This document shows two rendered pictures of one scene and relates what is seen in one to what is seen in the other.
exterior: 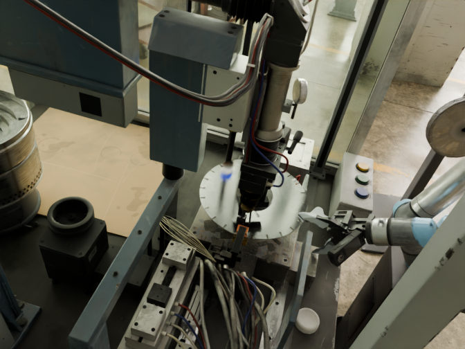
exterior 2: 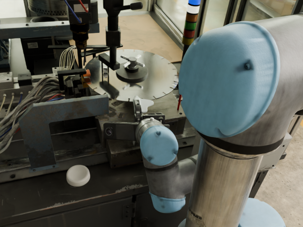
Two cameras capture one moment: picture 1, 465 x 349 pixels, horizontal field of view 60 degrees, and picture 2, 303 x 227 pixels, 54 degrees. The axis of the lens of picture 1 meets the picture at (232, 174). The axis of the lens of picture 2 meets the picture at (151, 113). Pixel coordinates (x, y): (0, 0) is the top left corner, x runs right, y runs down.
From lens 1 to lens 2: 1.05 m
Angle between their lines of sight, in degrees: 44
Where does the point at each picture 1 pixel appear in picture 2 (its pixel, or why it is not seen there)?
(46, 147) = not seen: hidden behind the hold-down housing
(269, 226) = (107, 86)
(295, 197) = (154, 90)
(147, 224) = (36, 25)
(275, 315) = (68, 154)
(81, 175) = not seen: hidden behind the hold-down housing
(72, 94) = not seen: outside the picture
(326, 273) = (139, 175)
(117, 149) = (143, 42)
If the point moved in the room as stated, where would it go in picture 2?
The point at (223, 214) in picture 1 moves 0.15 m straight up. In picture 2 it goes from (97, 65) to (95, 24)
